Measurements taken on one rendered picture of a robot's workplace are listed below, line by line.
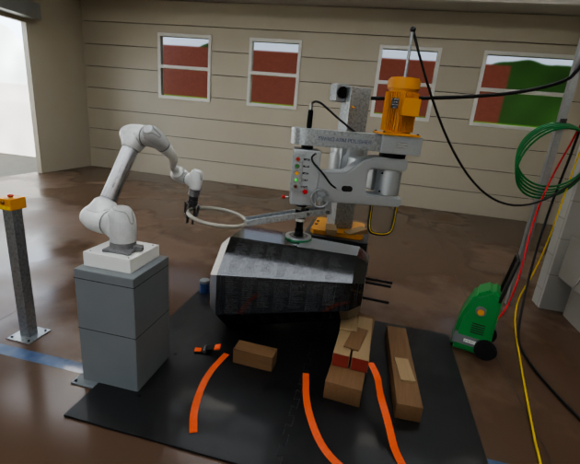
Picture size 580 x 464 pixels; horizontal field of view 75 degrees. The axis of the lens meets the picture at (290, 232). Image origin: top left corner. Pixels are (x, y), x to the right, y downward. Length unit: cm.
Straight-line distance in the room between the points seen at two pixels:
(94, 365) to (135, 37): 884
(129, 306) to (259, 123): 734
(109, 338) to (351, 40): 774
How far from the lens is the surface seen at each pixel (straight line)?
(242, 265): 288
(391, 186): 301
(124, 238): 249
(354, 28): 908
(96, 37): 1132
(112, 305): 253
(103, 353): 276
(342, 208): 359
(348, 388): 265
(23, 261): 331
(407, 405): 268
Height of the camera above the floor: 178
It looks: 17 degrees down
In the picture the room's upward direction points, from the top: 5 degrees clockwise
